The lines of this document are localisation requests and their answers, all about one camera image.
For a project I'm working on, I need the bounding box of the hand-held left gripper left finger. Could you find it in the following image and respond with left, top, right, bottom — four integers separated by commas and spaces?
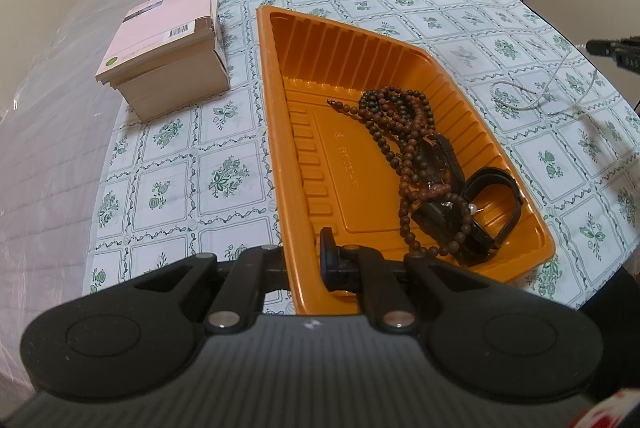
134, 244, 295, 335

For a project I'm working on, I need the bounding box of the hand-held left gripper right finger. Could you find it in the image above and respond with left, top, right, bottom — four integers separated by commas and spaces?
318, 226, 502, 335

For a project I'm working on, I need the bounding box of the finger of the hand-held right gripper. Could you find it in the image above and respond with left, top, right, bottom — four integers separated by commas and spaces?
585, 38, 624, 57

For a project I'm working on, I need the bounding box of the white pearl necklace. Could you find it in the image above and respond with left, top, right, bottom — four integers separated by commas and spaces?
491, 44, 603, 121

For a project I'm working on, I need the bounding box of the black watch with metal clasp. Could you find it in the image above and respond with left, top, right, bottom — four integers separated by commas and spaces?
411, 133, 469, 239

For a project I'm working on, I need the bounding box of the orange plastic tray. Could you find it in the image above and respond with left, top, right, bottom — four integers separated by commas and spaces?
256, 5, 557, 316

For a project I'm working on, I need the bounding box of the reddish brown bead necklace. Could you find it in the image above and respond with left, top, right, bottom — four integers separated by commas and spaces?
357, 86, 482, 259

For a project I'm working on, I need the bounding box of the black strap watch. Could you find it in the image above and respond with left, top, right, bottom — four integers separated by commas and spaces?
459, 167, 527, 265

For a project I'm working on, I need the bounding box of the cream cardboard box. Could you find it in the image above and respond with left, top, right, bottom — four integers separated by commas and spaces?
116, 26, 232, 125

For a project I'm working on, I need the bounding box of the clear plastic mattress cover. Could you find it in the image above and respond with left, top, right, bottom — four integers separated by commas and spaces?
0, 0, 166, 389

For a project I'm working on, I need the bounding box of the beige cardboard box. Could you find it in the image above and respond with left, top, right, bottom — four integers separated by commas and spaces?
95, 0, 222, 87

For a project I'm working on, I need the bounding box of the red white printed clothing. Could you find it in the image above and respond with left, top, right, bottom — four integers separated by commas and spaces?
565, 385, 640, 428

